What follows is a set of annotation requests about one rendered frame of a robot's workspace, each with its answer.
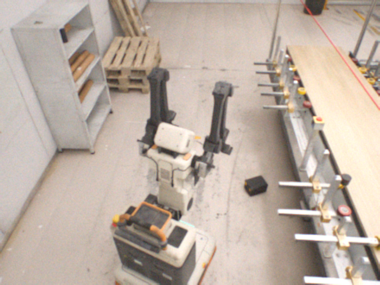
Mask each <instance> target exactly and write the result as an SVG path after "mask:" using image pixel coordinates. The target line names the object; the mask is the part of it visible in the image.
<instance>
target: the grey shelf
mask: <svg viewBox="0 0 380 285"><path fill-rule="evenodd" d="M87 7H88V9H87ZM89 15H90V16H89ZM36 21H38V22H40V21H41V22H43V24H38V25H37V24H34V23H35V22H36ZM90 21H91V22H90ZM66 23H69V24H70V25H71V29H70V30H69V31H68V32H67V33H66V36H67V39H68V43H63V42H62V38H61V34H60V32H59V29H60V28H61V27H62V26H64V25H65V24H66ZM11 31H12V33H13V36H14V39H15V41H16V43H17V46H18V48H19V51H20V53H21V56H22V59H23V61H24V64H25V66H26V68H27V71H28V74H29V76H30V78H31V81H32V83H33V86H34V89H35V91H36V94H37V96H38V98H39V101H40V104H41V106H42V109H43V111H44V113H45V116H46V119H47V122H48V124H49V126H50V129H51V131H52V134H53V137H54V139H55V141H56V145H57V146H58V149H59V152H60V153H63V150H61V148H74V149H90V152H91V154H95V151H94V148H93V144H94V141H95V139H96V136H97V134H98V132H99V131H100V129H101V127H102V125H103V122H104V121H105V119H106V118H107V115H108V113H109V111H110V113H111V114H113V109H112V104H111V101H110V95H109V90H108V87H107V81H106V76H105V71H104V67H103V62H102V57H101V53H100V48H99V43H98V39H97V34H96V29H95V25H94V20H93V15H92V11H91V6H90V1H89V0H50V1H49V2H47V3H46V4H44V5H43V6H42V7H40V8H39V9H37V10H35V11H34V12H33V13H31V14H30V15H28V17H26V18H24V19H23V20H21V21H20V22H18V23H17V24H15V25H14V26H12V27H11ZM93 34H94V35H93ZM55 37H56V38H55ZM94 39H95V40H94ZM56 41H57V42H56ZM96 47H97V48H96ZM84 50H86V51H88V52H89V54H91V53H92V54H94V55H95V59H94V60H93V61H92V62H91V63H90V64H89V66H88V67H87V68H86V69H85V71H84V72H83V74H82V75H81V77H80V78H79V79H78V80H77V81H76V83H74V79H73V76H72V72H71V68H70V65H69V62H68V59H69V58H70V57H71V56H72V54H73V53H74V52H79V53H80V54H81V53H82V52H83V51H84ZM97 53H98V54H97ZM99 61H100V62H99ZM100 66H101V67H100ZM101 69H102V70H101ZM65 70H66V71H65ZM102 74H103V75H102ZM88 80H92V81H93V84H92V86H91V88H90V89H89V91H88V93H87V95H86V96H85V98H84V100H83V102H82V104H81V103H80V100H79V96H78V93H77V91H78V90H79V88H80V87H81V85H82V84H83V83H84V84H86V82H87V81H88ZM103 80H104V81H103ZM105 88H106V89H105ZM73 95H74V96H73ZM75 97H76V98H75ZM74 99H75V100H74ZM108 101H109V102H108ZM76 105H77V106H76ZM77 109H78V110H77Z"/></svg>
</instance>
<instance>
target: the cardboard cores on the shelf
mask: <svg viewBox="0 0 380 285"><path fill-rule="evenodd" d="M64 27H65V31H66V33H67V32H68V31H69V30H70V29H71V25H70V24H69V23H66V24H65V25H64ZM94 59H95V55H94V54H92V53H91V54H89V52H88V51H86V50H84V51H83V52H82V53H81V54H80V53H79V52H74V53H73V54H72V56H71V57H70V58H69V59H68V62H69V65H70V68H71V72H72V76H73V79H74V83H76V81H77V80H78V79H79V78H80V77H81V75H82V74H83V72H84V71H85V70H86V68H87V67H88V66H89V64H90V63H91V62H92V61H93V60H94ZM92 84H93V81H92V80H88V81H87V82H86V84H84V83H83V84H82V85H81V87H80V88H79V90H78V91H77V93H78V96H79V100H80V103H81V104H82V102H83V100H84V98H85V96H86V95H87V93H88V91H89V89H90V88H91V86H92Z"/></svg>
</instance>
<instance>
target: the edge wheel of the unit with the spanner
mask: <svg viewBox="0 0 380 285"><path fill-rule="evenodd" d="M337 214H338V215H339V216H340V217H342V218H343V217H349V216H350V214H351V209H350V208H349V207H348V206H346V205H340V206H339V207H338V208H337Z"/></svg>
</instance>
